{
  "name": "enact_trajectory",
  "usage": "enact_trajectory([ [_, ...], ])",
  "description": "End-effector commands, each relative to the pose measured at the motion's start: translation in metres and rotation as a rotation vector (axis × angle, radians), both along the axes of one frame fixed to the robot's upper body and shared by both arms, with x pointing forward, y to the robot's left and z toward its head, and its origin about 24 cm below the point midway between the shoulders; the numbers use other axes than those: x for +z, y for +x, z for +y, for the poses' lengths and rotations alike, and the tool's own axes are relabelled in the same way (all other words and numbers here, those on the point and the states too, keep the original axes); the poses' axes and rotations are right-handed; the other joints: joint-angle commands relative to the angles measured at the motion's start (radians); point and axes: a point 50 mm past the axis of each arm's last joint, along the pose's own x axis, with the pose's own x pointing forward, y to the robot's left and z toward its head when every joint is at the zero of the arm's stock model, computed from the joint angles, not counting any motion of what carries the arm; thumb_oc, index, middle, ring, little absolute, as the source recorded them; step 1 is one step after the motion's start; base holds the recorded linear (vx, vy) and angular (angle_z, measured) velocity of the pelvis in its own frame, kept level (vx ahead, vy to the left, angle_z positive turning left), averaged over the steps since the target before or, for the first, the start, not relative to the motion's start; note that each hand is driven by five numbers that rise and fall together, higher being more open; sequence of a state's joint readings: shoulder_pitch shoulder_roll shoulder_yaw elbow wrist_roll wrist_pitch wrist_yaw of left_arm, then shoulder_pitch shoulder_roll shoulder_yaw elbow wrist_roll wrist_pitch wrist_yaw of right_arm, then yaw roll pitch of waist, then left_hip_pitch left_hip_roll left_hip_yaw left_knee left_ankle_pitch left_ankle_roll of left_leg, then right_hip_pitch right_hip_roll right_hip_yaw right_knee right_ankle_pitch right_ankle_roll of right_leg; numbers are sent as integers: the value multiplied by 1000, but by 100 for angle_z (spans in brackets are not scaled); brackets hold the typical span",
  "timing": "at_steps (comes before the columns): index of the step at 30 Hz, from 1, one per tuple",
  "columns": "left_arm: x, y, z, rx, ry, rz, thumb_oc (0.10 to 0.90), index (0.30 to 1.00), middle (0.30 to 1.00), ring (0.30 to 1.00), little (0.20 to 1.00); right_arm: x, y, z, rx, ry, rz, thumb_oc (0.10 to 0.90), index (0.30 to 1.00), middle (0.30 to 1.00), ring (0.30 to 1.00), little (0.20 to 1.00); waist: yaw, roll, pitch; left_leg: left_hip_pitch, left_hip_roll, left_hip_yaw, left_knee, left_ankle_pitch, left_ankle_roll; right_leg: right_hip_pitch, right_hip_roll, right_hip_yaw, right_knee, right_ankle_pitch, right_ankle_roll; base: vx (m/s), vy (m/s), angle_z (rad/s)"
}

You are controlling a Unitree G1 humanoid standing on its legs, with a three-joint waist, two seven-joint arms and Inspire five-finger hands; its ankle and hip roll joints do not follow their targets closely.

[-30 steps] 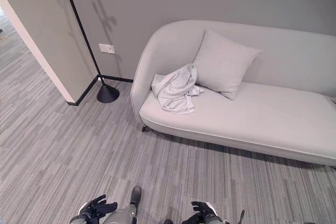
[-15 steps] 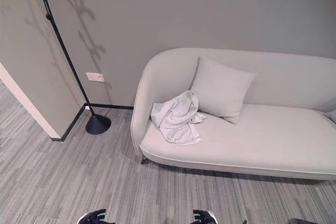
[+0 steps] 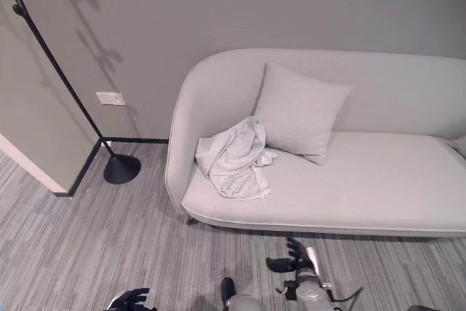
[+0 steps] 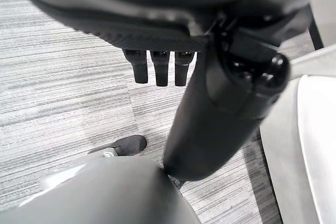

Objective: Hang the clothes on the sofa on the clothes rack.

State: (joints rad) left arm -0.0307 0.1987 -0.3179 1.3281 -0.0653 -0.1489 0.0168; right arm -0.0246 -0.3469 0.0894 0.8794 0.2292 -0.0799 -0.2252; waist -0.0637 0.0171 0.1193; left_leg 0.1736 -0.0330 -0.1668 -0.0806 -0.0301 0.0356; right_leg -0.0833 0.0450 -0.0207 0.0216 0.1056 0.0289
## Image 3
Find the light grey fabric sofa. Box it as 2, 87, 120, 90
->
165, 48, 466, 238

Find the silver robot leg with foot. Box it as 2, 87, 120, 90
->
220, 277, 264, 311

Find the light grey square cushion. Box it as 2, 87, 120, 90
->
252, 62, 354, 165

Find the black standing clothes rack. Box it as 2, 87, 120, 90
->
0, 0, 143, 184

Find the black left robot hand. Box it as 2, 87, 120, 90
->
106, 287, 158, 311

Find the white wall socket plate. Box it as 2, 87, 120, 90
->
95, 91, 127, 106

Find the light grey crumpled garment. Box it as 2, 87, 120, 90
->
194, 116, 280, 202

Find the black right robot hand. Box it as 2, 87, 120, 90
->
265, 237, 322, 277

